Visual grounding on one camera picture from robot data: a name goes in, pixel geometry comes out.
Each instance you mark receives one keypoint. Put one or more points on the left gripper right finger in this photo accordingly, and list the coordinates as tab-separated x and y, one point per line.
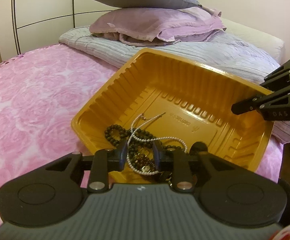
176	168

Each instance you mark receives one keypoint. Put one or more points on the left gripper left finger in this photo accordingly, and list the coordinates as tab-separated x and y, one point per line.
103	162

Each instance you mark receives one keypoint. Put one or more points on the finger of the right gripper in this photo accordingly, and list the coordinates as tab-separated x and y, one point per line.
255	102

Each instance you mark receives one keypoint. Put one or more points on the orange plastic tray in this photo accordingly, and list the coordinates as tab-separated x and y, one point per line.
188	100

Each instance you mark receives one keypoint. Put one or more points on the white mattress edge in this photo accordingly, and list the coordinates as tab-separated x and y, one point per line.
274	46

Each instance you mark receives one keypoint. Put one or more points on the striped grey duvet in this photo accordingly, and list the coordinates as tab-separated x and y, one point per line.
223	51

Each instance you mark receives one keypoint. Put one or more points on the pink floral blanket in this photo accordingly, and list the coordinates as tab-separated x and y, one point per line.
40	92

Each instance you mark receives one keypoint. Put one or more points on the purple pillow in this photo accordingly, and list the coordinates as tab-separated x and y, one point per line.
143	27

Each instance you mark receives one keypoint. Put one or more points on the cream wardrobe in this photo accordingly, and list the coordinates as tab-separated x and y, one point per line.
26	25

